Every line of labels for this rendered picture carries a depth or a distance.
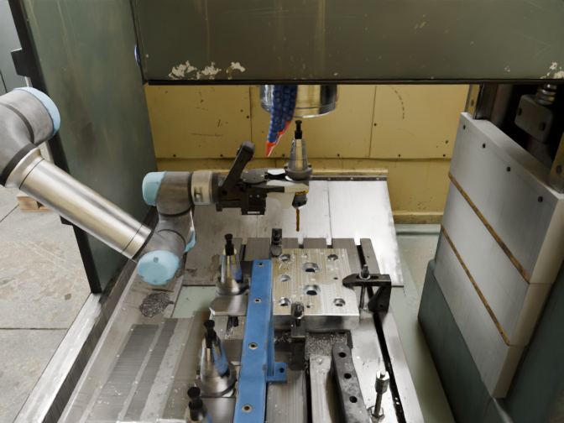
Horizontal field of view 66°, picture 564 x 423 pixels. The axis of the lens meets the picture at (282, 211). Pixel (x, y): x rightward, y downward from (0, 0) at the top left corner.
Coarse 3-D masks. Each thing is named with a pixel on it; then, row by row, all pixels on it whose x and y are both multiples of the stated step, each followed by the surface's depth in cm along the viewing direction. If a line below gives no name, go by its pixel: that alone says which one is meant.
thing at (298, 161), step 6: (294, 138) 92; (300, 138) 91; (294, 144) 92; (300, 144) 92; (294, 150) 92; (300, 150) 92; (294, 156) 93; (300, 156) 93; (306, 156) 94; (294, 162) 93; (300, 162) 93; (306, 162) 94; (294, 168) 94; (300, 168) 93; (306, 168) 94
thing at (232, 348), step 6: (222, 342) 72; (228, 342) 72; (234, 342) 72; (240, 342) 72; (228, 348) 70; (234, 348) 70; (240, 348) 70; (198, 354) 70; (228, 354) 69; (234, 354) 69; (240, 354) 69; (228, 360) 68; (234, 360) 68; (240, 360) 68
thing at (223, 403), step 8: (208, 400) 62; (216, 400) 62; (224, 400) 62; (232, 400) 62; (208, 408) 61; (216, 408) 61; (224, 408) 61; (232, 408) 61; (184, 416) 60; (216, 416) 60; (224, 416) 60; (232, 416) 60
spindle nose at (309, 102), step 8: (264, 88) 83; (272, 88) 81; (304, 88) 79; (312, 88) 80; (320, 88) 80; (328, 88) 81; (336, 88) 83; (264, 96) 84; (272, 96) 82; (296, 96) 80; (304, 96) 80; (312, 96) 80; (320, 96) 81; (328, 96) 82; (336, 96) 84; (264, 104) 85; (296, 104) 81; (304, 104) 81; (312, 104) 81; (320, 104) 82; (328, 104) 83; (336, 104) 86; (296, 112) 82; (304, 112) 82; (312, 112) 82; (320, 112) 83; (328, 112) 84
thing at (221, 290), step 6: (246, 276) 85; (246, 282) 85; (222, 288) 82; (228, 288) 82; (234, 288) 82; (240, 288) 82; (246, 288) 83; (222, 294) 82; (228, 294) 82; (234, 294) 82; (240, 294) 83; (246, 294) 84
